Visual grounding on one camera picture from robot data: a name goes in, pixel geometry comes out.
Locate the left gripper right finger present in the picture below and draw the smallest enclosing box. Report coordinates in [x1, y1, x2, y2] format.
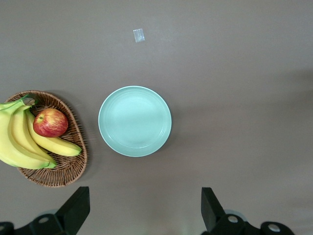
[201, 187, 293, 235]

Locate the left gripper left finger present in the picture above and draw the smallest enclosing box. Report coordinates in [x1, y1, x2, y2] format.
[0, 186, 90, 235]

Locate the mint green round plate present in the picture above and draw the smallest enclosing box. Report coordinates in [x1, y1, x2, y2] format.
[98, 85, 172, 158]

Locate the brown wicker basket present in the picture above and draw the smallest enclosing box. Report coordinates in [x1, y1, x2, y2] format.
[4, 90, 88, 188]

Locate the small yellow banana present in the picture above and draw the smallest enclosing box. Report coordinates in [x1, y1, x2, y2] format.
[24, 107, 83, 157]

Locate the red yellow apple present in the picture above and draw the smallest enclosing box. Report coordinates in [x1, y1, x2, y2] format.
[33, 108, 69, 138]

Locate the large yellow banana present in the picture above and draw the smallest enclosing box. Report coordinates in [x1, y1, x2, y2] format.
[0, 99, 58, 170]

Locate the medium yellow banana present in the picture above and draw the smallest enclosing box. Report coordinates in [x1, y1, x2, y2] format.
[7, 104, 57, 167]

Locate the small clear tape piece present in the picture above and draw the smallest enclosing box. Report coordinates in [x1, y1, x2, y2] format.
[133, 28, 145, 42]

